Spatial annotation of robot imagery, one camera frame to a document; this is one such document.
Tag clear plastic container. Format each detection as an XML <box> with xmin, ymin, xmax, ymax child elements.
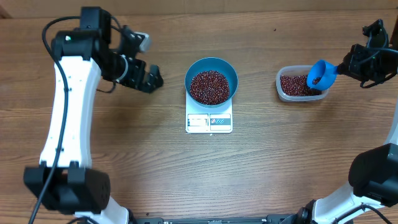
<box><xmin>275</xmin><ymin>65</ymin><xmax>329</xmax><ymax>103</ymax></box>

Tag white digital kitchen scale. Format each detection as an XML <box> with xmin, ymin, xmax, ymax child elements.
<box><xmin>185</xmin><ymin>95</ymin><xmax>233</xmax><ymax>134</ymax></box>

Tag red beans in bowl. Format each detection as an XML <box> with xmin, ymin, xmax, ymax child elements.
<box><xmin>189</xmin><ymin>70</ymin><xmax>230</xmax><ymax>105</ymax></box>

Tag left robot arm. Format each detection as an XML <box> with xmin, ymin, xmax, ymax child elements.
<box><xmin>24</xmin><ymin>7</ymin><xmax>164</xmax><ymax>223</ymax></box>

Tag teal metal bowl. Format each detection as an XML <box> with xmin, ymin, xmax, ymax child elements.
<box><xmin>185</xmin><ymin>57</ymin><xmax>239</xmax><ymax>108</ymax></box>

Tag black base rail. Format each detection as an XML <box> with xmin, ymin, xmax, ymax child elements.
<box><xmin>131</xmin><ymin>214</ymin><xmax>310</xmax><ymax>224</ymax></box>

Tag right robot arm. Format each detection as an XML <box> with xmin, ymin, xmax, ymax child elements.
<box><xmin>283</xmin><ymin>19</ymin><xmax>397</xmax><ymax>223</ymax></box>

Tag blue plastic measuring scoop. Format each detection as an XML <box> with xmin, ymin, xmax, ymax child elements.
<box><xmin>307</xmin><ymin>60</ymin><xmax>338</xmax><ymax>91</ymax></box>

